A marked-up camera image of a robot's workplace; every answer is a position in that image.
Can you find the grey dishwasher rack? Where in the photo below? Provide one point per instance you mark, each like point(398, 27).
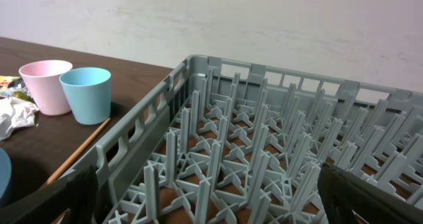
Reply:
point(219, 140)

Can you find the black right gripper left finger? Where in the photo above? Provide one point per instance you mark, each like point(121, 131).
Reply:
point(73, 196)

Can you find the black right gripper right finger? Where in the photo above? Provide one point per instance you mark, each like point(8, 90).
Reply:
point(344, 194)

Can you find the light blue plastic cup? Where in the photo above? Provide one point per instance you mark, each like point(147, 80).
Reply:
point(88, 91)

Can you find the wooden chopstick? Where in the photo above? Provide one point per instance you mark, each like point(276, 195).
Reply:
point(75, 155)

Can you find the yellow foil snack wrapper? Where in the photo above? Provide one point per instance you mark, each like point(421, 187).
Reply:
point(15, 87)

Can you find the crumpled white napkin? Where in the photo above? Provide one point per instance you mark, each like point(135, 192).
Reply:
point(16, 113)

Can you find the pink plastic cup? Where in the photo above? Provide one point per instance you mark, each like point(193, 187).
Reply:
point(42, 80)

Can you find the dark blue plate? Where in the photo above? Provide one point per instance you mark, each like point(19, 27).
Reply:
point(5, 178)

